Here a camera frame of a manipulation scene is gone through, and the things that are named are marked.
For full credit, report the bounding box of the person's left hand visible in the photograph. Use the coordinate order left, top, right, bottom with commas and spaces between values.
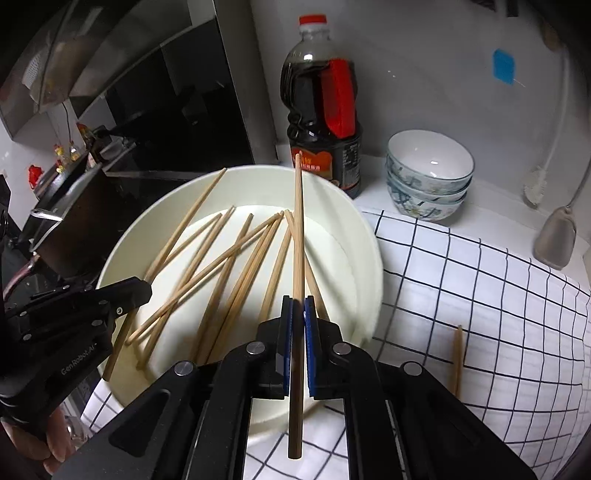
1, 406, 76, 476

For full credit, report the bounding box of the large white round tray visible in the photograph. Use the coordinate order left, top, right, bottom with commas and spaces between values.
95, 164, 385, 434

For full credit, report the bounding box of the bottom floral ceramic bowl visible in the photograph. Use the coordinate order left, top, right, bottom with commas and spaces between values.
389, 189, 464, 222

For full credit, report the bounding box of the floral ceramic bowl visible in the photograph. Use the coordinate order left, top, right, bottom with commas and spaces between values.
389, 189, 464, 222
387, 129, 475, 195
387, 173, 471, 204

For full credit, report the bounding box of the checkered white table cloth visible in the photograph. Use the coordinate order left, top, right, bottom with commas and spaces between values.
80, 209, 591, 480

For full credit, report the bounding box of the middle floral ceramic bowl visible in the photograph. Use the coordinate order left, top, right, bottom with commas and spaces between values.
387, 173, 471, 204

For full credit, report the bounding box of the black range hood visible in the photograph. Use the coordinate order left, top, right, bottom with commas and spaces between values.
1, 1, 276, 172

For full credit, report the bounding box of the top floral ceramic bowl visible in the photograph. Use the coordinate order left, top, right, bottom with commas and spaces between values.
387, 129, 475, 195

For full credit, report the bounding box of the metal spatula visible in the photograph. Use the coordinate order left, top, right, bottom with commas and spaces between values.
533, 163, 591, 270

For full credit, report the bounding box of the dark soy sauce bottle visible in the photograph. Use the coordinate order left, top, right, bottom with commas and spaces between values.
280, 14, 362, 198

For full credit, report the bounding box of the steel pot with handle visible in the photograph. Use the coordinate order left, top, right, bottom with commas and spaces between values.
30, 165, 122, 278

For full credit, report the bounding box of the blue wall hook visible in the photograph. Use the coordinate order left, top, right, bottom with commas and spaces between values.
493, 49, 516, 85

